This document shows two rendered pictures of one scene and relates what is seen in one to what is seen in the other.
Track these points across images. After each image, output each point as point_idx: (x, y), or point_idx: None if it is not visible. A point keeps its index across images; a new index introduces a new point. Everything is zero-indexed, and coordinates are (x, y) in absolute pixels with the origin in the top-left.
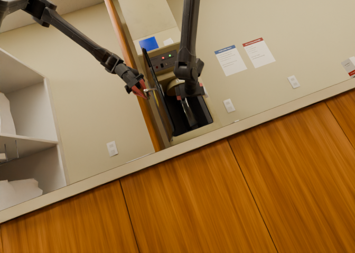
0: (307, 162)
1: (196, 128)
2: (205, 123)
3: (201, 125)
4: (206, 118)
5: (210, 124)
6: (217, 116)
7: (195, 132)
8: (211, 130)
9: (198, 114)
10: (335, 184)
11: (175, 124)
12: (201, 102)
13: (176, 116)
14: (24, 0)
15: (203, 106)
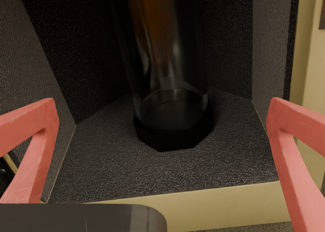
0: None
1: (175, 188)
2: (237, 80)
3: (211, 124)
4: (253, 68)
5: (258, 188)
6: (323, 161)
7: (164, 204)
8: (252, 207)
9: (219, 18)
10: None
11: (90, 46)
12: None
13: None
14: None
15: (268, 25)
